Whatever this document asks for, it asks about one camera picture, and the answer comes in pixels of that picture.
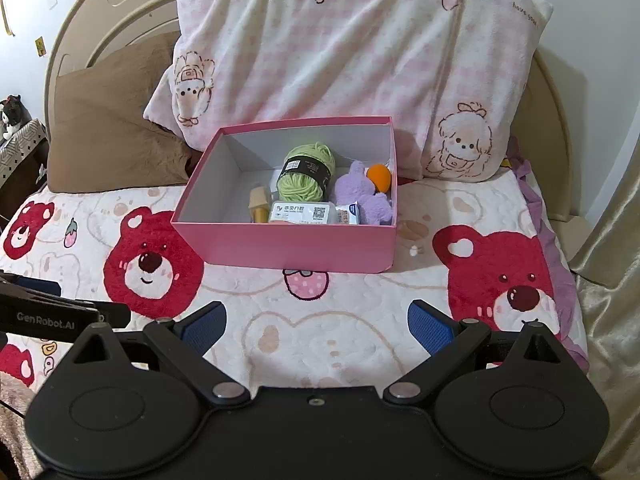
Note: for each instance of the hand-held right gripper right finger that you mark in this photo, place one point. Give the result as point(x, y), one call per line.
point(432, 327)

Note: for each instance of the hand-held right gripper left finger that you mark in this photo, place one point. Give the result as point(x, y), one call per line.
point(205, 329)

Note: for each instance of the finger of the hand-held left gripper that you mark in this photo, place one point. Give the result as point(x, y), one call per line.
point(115, 314)
point(45, 289)

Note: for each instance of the pink cardboard box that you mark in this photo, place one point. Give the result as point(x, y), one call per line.
point(290, 250)

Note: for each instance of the foundation bottle with gold cap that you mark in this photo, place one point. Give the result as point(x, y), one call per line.
point(259, 200)

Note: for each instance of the small white blue tissue pack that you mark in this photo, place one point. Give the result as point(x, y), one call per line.
point(347, 215)

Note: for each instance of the clear floss box orange label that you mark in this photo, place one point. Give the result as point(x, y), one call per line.
point(300, 212)

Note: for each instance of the orange makeup sponge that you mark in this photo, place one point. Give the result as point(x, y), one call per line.
point(379, 176)

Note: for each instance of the purple plush toy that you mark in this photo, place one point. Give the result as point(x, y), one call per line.
point(355, 185)

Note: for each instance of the green yarn ball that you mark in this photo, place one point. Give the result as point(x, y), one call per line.
point(300, 187)

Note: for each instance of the dark wooden nightstand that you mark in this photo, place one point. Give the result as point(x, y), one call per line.
point(20, 192)

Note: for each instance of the bear printed blanket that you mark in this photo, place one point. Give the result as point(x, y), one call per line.
point(325, 330)

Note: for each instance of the beige fluffy blanket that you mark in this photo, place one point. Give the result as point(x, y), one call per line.
point(12, 437)

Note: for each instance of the patterned grey cloth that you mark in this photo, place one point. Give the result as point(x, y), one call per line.
point(22, 145)

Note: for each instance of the brown pillow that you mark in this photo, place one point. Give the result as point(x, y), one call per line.
point(110, 135)

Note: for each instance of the black white plush dog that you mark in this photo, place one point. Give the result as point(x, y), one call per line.
point(10, 115)

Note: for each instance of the golden curtain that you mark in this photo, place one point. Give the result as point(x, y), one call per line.
point(610, 310)

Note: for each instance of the pink plaid pillow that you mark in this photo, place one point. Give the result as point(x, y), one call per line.
point(350, 60)

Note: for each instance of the beige headboard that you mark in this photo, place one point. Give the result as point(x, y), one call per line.
point(100, 10)

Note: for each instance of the yellow wall sticker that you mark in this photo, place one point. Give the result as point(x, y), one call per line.
point(40, 46)

